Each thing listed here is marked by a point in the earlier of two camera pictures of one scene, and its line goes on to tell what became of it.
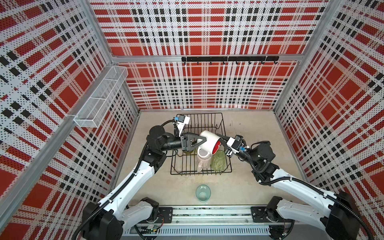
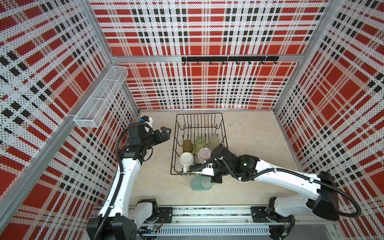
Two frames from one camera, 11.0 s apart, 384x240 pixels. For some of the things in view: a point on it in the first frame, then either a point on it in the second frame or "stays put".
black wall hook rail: x=230 y=59 stays put
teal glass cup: x=203 y=192 -> x=201 y=182
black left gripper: x=187 y=144 -> x=160 y=139
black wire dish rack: x=203 y=140 stays put
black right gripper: x=230 y=142 -> x=216 y=179
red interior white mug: x=211 y=145 -> x=186 y=158
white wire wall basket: x=91 y=114 stays put
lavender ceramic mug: x=203 y=162 stays put
